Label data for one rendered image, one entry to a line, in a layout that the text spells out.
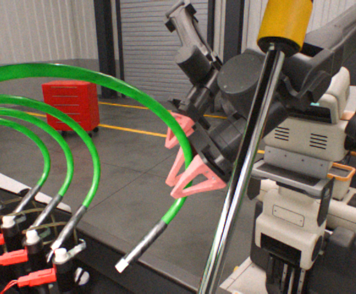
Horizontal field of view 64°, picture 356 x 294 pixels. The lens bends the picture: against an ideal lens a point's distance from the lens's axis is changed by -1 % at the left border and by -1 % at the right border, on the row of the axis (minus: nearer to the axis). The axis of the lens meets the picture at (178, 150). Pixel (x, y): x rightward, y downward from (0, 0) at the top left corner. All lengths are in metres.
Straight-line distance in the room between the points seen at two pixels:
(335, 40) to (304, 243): 0.82
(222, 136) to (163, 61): 7.08
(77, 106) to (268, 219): 3.89
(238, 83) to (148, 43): 7.34
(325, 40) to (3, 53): 7.73
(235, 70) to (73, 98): 4.40
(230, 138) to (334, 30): 0.22
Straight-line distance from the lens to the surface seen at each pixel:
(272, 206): 1.20
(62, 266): 0.51
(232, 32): 6.38
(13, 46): 8.12
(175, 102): 0.65
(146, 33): 7.70
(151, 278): 0.78
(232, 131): 0.41
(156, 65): 7.58
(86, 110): 4.68
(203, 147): 0.41
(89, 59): 9.05
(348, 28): 0.51
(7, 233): 0.63
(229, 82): 0.36
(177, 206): 0.45
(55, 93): 4.81
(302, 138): 1.05
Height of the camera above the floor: 1.46
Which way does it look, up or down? 21 degrees down
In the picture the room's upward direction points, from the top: straight up
